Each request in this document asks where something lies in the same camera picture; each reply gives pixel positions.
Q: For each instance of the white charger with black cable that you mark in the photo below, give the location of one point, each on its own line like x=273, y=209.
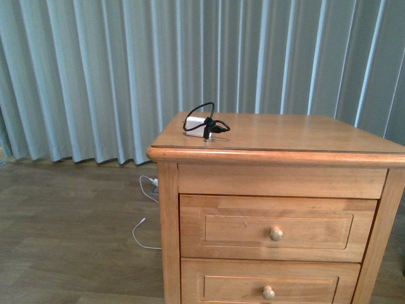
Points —
x=204, y=127

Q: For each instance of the wooden drawer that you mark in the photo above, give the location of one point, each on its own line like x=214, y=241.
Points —
x=237, y=227
x=242, y=281

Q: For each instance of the round wooden knob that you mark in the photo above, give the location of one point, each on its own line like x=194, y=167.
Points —
x=276, y=234
x=268, y=293

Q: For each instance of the grey floor socket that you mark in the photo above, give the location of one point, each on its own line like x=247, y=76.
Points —
x=155, y=189

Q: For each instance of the wooden nightstand cabinet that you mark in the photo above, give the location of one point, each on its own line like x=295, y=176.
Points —
x=287, y=156

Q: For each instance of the light grey pleated curtain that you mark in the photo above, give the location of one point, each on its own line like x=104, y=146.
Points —
x=101, y=79

